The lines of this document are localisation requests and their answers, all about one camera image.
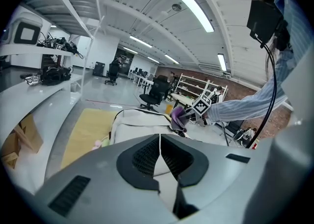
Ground yellow floor mat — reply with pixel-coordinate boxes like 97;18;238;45
60;108;119;170

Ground long ceiling light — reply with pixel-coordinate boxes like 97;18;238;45
129;35;154;49
217;53;228;72
172;0;215;33

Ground pile of black equipment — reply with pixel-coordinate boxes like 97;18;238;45
36;36;84;60

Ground black bag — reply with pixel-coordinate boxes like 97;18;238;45
40;65;73;86

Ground white metal shelving unit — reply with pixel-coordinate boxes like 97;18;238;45
0;0;106;194

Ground person's right forearm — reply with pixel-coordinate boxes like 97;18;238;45
208;75;288;124

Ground black cable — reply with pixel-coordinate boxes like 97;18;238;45
245;41;278;149

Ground spare grey gripper device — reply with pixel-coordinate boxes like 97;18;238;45
20;73;42;87

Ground white machine with dark screen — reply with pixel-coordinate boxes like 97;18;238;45
4;11;52;47

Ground black office chair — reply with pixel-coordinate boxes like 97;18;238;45
139;75;172;111
105;63;120;87

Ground pink plush toy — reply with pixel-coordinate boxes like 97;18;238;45
91;139;110;152

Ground white backpack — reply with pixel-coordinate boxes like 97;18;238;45
108;108;188;177

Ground brown cardboard box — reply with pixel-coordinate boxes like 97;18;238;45
0;113;45;170

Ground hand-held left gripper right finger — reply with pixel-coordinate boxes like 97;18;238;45
160;134;209;220

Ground black chest-mounted monitor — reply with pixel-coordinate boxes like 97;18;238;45
246;0;285;44

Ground person's striped shirt torso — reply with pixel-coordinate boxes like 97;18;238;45
274;0;314;74

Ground round table with black base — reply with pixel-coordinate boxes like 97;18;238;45
170;92;197;108

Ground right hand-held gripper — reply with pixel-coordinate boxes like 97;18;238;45
180;92;212;127

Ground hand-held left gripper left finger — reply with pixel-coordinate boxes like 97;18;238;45
116;134;160;192

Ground white open storage rack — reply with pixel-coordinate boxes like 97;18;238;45
175;73;229;104

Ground purple cloth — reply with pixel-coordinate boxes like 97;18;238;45
170;106;188;132

